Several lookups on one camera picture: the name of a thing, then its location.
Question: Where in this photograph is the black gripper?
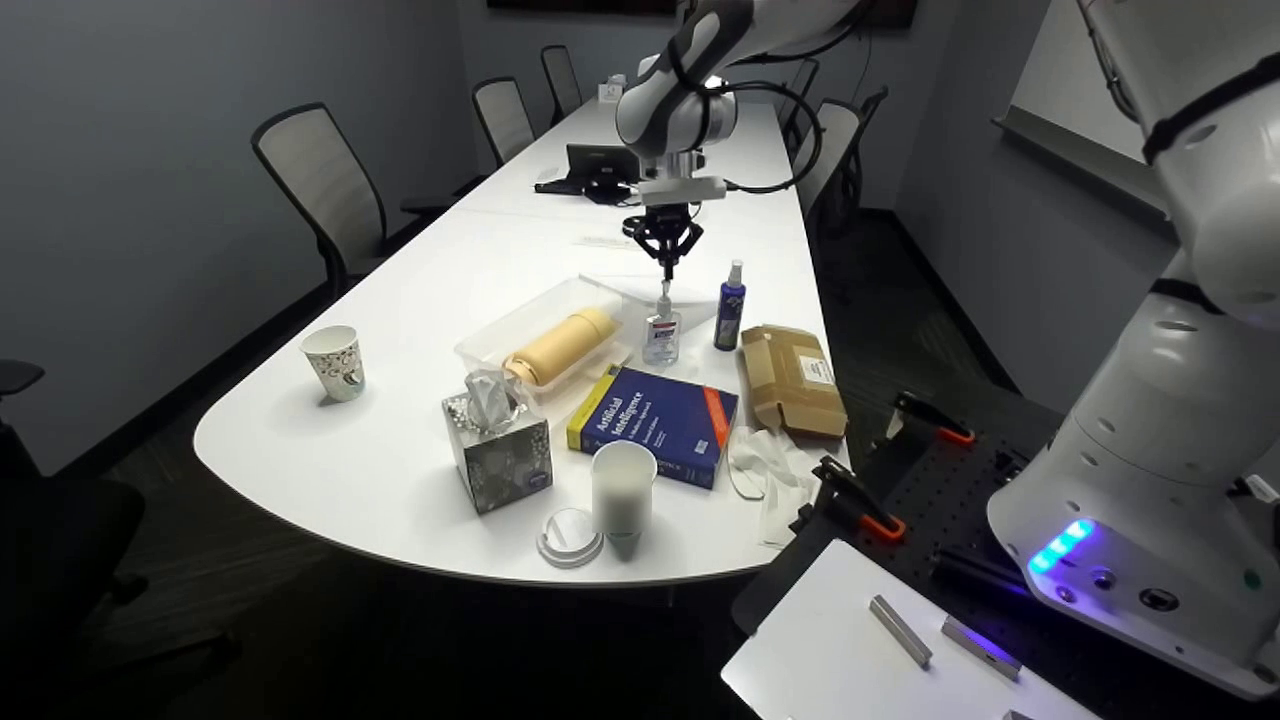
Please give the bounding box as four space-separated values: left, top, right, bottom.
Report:
622 205 703 278

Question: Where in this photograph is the clear soap dispenser bottle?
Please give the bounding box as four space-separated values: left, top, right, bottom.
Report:
642 286 680 368

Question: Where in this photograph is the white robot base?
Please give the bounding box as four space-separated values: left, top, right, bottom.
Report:
985 0 1280 698

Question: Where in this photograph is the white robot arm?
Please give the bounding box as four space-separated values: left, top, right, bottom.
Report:
611 0 873 274

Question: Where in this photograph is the blue spray bottle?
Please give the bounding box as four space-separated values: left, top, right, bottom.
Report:
711 259 746 351

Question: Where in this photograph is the black conference phone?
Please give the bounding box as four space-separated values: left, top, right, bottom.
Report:
541 144 638 205

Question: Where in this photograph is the cream cylindrical bottle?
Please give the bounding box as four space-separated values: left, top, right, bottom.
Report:
504 306 614 388

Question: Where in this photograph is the clear plastic tray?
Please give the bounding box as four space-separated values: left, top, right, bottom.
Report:
457 274 642 395

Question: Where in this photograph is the blue textbook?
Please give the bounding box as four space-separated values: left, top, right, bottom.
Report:
566 368 734 487

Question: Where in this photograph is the brown cardboard box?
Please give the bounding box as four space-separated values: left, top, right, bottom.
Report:
739 322 846 438

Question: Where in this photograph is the patterned paper cup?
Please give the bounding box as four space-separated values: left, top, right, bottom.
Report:
590 438 654 558

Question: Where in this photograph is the grey office chair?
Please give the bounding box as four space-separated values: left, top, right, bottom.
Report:
541 42 579 117
253 105 388 286
472 76 536 163

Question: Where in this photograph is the crumpled white plastic wrap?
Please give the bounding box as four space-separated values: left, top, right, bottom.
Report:
729 427 825 547

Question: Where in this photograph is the grey patterned tissue box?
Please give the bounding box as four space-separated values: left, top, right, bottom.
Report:
443 368 553 515

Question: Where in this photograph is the orange black clamp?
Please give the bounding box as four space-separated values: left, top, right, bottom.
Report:
810 457 907 547
884 390 981 448

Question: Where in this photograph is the white cup lid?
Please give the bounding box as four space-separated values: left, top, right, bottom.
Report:
536 507 605 568

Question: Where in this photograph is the white paper cup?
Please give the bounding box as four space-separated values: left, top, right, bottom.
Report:
305 322 362 404

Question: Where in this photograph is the white board with metal bars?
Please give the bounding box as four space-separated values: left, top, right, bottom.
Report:
719 540 1090 720

